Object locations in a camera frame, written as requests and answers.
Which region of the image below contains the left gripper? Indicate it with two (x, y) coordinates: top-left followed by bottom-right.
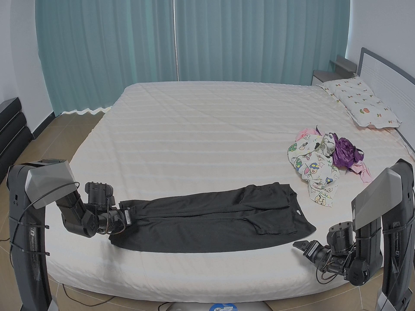
(117, 207), (135, 227)

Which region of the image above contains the purple garment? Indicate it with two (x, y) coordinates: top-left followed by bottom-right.
(332, 136), (365, 169)

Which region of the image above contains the blue-green curtain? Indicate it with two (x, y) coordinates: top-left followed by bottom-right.
(35, 0), (179, 116)
(173, 0), (351, 84)

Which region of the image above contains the pale pink garment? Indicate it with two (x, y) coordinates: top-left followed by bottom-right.
(347, 161), (373, 184)

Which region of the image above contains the black T-shirt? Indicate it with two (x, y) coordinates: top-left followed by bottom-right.
(109, 182), (317, 253)

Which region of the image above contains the grey bedside table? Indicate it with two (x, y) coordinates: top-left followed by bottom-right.
(313, 55), (357, 86)

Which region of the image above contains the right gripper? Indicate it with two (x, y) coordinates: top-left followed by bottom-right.
(293, 239), (328, 263)

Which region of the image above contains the bed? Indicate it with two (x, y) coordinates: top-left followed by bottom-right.
(44, 47), (415, 304)

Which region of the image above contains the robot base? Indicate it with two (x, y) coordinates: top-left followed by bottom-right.
(159, 300), (270, 311)

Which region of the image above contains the black chest of drawers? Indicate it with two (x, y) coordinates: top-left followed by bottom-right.
(0, 97), (33, 184)

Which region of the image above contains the black cable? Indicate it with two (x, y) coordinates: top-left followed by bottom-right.
(62, 284), (114, 308)
(316, 264), (339, 284)

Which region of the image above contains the white curtain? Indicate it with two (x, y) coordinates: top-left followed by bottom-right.
(62, 106), (112, 115)

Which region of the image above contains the white printed pillow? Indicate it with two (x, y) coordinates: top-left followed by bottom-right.
(317, 76), (402, 129)

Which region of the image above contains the white printed pyjama top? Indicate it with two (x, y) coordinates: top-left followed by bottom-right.
(287, 133), (340, 208)

